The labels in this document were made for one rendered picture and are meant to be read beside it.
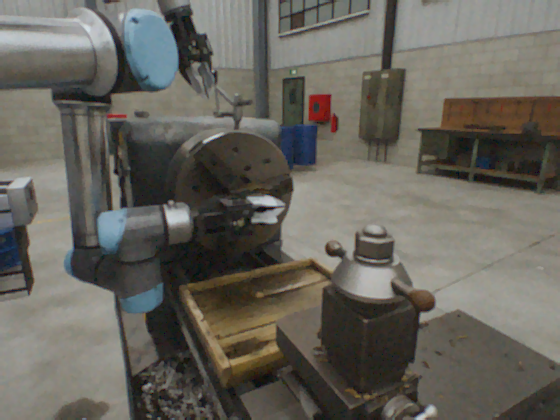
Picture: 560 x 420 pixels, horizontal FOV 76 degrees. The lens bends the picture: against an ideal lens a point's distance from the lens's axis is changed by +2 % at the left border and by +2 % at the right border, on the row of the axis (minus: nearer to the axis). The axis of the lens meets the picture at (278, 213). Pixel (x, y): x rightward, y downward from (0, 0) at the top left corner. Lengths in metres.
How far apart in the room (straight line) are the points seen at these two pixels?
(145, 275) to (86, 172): 0.22
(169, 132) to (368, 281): 0.77
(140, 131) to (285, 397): 0.74
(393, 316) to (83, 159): 0.58
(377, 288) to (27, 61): 0.46
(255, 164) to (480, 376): 0.64
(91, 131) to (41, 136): 10.18
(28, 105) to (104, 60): 10.31
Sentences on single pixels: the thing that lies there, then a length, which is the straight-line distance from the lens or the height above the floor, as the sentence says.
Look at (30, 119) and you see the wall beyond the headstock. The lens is 10.89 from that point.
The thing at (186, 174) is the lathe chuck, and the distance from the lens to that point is 0.86.
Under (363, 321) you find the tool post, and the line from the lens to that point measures 0.36.
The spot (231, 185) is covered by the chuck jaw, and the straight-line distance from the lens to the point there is 0.81.
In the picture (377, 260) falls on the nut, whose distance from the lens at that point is 0.35.
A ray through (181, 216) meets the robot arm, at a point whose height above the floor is 1.10.
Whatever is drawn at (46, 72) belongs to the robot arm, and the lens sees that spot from 0.55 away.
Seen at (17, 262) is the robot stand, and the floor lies 0.94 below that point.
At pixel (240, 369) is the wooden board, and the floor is 0.89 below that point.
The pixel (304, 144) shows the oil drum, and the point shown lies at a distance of 8.18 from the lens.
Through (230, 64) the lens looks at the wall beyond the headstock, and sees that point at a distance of 12.39.
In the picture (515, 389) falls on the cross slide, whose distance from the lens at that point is 0.55.
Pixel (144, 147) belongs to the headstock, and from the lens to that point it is 0.99.
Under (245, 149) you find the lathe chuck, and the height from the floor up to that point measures 1.19.
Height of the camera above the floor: 1.29
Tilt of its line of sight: 17 degrees down
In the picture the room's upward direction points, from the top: straight up
